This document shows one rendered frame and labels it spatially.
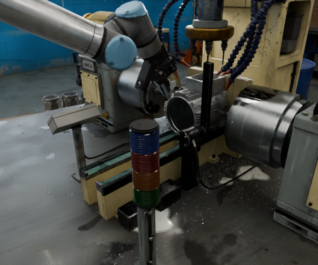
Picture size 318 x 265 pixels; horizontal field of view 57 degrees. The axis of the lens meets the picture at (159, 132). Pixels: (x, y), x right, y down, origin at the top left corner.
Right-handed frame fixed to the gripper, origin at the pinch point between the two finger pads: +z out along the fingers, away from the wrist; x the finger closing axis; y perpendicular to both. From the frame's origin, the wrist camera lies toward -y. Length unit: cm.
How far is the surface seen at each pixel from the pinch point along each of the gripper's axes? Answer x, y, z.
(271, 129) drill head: -42.9, 0.8, 0.2
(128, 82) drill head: 25.2, 0.9, 0.1
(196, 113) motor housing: -14.0, -0.4, 3.6
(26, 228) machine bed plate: 1, -66, -5
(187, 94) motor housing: -7.7, 3.8, 0.1
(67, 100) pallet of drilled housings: 236, 19, 101
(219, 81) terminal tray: -11.0, 17.9, 4.8
